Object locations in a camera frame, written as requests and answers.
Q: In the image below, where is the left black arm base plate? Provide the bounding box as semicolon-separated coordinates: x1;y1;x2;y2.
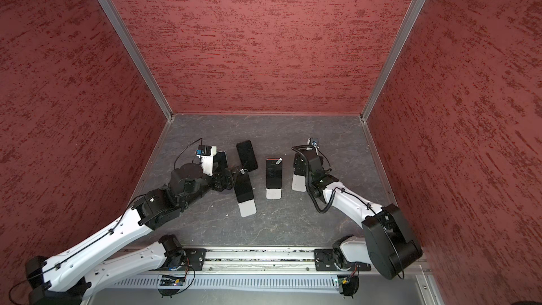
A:
167;248;207;272

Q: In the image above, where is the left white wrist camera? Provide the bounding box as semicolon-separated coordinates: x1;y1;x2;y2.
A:
196;145;217;177

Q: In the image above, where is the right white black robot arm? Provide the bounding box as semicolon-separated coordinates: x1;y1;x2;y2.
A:
292;144;423;280

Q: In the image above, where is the black phone far left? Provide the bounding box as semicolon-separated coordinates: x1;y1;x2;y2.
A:
213;151;228;172

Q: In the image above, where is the aluminium front rail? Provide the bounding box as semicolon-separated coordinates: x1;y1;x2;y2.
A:
88;245;431;275

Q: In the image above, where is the right aluminium corner post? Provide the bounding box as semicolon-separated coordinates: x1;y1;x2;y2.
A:
361;0;426;124

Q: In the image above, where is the black phone tilted back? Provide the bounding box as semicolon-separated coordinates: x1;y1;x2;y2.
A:
236;140;258;172

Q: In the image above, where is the white slotted cable duct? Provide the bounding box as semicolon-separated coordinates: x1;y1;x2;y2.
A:
110;275;340;293

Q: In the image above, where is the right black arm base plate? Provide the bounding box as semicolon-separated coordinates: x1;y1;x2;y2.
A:
314;249;371;273

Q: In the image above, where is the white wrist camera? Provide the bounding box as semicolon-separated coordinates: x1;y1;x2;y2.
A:
308;138;319;148
196;145;217;177

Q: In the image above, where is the aluminium corner post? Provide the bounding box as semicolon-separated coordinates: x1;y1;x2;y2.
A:
97;0;174;122
361;0;426;124

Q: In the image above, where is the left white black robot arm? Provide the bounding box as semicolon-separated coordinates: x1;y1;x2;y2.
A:
25;163;236;304

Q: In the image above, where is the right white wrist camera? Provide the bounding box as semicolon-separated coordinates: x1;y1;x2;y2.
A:
308;138;319;148

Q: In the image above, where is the left aluminium corner post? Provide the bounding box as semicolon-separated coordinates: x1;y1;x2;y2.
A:
97;0;174;122

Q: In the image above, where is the black phone with middle sticker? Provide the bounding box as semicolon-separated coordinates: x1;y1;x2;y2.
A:
265;158;283;189

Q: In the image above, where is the black phone on left stand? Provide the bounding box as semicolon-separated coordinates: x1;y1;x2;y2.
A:
234;169;254;203

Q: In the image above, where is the white phone stand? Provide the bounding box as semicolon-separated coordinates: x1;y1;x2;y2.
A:
292;175;306;193
266;189;282;200
238;199;257;217

